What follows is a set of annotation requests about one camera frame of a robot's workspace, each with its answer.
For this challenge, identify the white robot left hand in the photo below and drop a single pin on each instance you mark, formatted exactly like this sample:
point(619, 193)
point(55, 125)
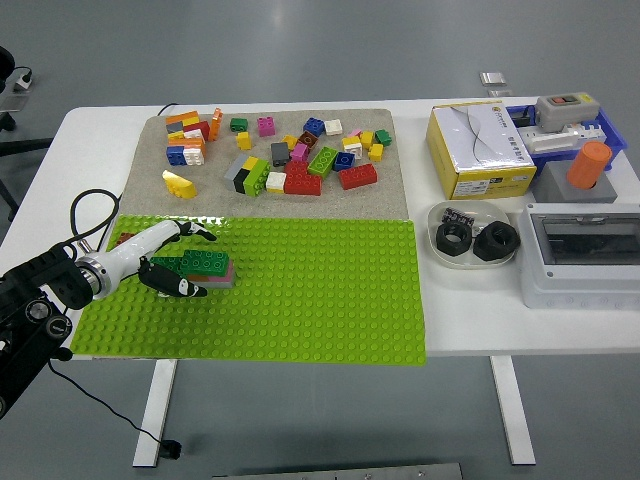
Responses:
point(132, 247)

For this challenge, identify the orange-brown square brick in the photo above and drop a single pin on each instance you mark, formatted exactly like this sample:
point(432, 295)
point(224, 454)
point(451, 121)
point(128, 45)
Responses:
point(126, 239)

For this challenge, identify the multicolour brick block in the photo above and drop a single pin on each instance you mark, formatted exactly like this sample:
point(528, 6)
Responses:
point(192, 145)

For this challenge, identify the orange long brick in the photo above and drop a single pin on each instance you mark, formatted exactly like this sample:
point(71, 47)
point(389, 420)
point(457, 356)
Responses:
point(215, 126)

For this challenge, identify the pink square brick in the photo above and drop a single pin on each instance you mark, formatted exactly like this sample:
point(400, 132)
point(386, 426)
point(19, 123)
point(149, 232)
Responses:
point(266, 126)
point(222, 278)

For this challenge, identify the lime green studded baseplate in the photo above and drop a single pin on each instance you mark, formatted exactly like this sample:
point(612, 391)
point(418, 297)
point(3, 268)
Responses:
point(310, 300)

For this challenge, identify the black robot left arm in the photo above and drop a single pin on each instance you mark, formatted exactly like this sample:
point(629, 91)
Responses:
point(25, 300)

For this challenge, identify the brown square brick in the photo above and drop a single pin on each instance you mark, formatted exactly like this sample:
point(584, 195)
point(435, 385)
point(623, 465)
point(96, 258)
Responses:
point(199, 277)

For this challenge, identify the yellow curved brick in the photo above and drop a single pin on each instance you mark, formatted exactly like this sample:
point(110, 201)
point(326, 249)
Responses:
point(180, 187)

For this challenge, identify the grey long brick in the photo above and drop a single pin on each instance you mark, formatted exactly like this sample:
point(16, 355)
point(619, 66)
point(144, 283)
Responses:
point(220, 285)

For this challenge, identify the light grey brick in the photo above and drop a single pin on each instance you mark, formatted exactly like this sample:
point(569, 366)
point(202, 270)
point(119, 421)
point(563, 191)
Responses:
point(232, 172)

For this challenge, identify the black brick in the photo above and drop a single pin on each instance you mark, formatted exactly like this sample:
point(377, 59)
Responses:
point(241, 181)

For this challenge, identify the lime green long brick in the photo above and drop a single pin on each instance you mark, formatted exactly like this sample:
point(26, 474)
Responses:
point(256, 179)
point(321, 162)

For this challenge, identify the small yellow brick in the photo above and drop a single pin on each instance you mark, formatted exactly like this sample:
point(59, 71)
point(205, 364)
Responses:
point(376, 152)
point(289, 141)
point(366, 139)
point(243, 141)

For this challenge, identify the white square brick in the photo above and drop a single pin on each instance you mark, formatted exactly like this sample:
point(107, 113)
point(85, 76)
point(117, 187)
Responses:
point(275, 181)
point(333, 127)

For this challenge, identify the small dark green brick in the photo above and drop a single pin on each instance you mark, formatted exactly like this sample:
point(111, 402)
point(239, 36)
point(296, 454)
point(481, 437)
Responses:
point(383, 136)
point(239, 124)

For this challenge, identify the dark grey brick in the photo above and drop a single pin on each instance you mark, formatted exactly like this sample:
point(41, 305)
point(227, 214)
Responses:
point(281, 152)

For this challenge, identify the red stepped brick block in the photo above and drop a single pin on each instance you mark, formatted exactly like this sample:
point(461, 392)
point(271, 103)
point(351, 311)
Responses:
point(302, 184)

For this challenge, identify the small pink brick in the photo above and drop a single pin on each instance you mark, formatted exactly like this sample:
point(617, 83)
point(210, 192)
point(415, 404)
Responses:
point(300, 152)

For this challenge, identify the dark brown brick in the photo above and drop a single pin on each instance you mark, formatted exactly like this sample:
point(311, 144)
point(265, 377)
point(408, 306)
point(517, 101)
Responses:
point(309, 140)

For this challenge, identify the blue square brick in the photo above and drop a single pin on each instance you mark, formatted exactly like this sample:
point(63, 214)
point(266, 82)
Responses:
point(344, 161)
point(314, 126)

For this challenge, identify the red long brick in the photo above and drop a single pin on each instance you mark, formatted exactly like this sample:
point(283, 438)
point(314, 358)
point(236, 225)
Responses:
point(357, 176)

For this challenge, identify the white brick with hole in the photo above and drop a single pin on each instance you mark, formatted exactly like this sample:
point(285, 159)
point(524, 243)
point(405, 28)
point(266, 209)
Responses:
point(347, 141)

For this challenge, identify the grey-brown table mat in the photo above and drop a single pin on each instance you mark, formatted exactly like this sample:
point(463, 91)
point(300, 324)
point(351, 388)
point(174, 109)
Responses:
point(225, 202)

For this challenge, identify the white table leg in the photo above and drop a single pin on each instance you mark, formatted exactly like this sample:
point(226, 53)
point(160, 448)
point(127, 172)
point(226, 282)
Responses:
point(515, 415)
point(155, 415)

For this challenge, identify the black office chair base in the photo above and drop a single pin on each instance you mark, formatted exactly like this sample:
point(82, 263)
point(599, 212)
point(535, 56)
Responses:
point(6, 122)

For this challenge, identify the grey flat panel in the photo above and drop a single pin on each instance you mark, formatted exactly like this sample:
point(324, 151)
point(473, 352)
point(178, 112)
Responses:
point(12, 102)

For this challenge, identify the white power adapter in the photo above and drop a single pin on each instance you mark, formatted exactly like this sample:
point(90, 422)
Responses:
point(22, 82)

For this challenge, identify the black round object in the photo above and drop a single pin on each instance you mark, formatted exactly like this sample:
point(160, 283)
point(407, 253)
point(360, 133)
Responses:
point(4, 65)

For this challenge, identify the grey metal plate with screws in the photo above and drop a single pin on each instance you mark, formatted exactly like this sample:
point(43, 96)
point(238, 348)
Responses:
point(340, 472)

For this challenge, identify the small purple circuit board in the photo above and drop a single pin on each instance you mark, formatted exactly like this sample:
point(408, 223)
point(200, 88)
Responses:
point(457, 215)

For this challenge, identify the small black hex nut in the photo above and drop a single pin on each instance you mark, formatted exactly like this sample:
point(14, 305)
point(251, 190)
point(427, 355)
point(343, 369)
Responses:
point(465, 245)

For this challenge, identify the white and yellow cardboard box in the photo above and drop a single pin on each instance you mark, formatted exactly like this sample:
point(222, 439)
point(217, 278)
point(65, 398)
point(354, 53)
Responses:
point(475, 140)

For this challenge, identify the white dish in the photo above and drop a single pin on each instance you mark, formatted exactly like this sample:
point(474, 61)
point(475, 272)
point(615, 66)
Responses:
point(492, 212)

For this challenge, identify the large black hex nut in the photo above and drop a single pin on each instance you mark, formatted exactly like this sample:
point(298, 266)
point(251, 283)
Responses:
point(507, 247)

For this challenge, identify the large silver floor plate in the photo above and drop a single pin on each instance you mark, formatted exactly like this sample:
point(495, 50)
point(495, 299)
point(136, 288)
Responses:
point(492, 79)

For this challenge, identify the small silver floor plate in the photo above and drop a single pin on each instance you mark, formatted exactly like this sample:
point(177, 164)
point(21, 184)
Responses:
point(499, 93)

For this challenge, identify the small black part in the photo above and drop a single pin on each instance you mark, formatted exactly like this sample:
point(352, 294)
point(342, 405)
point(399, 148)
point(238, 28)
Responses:
point(524, 118)

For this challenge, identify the grey square block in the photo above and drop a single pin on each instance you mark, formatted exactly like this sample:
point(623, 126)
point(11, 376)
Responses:
point(550, 185)

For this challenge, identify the white terminal block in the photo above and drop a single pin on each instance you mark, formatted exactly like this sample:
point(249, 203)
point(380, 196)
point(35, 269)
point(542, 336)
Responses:
point(550, 142)

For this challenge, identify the orange cylinder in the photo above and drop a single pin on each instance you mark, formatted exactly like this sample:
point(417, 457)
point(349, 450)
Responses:
point(587, 165)

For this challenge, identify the blue plastic bin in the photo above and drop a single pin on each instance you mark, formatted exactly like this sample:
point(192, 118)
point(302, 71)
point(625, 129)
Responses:
point(612, 135)

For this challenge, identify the grey enclosure with clear lid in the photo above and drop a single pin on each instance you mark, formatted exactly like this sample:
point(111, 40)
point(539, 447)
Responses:
point(575, 290)

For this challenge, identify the grey switch box red button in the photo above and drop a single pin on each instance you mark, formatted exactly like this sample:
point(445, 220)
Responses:
point(565, 117)

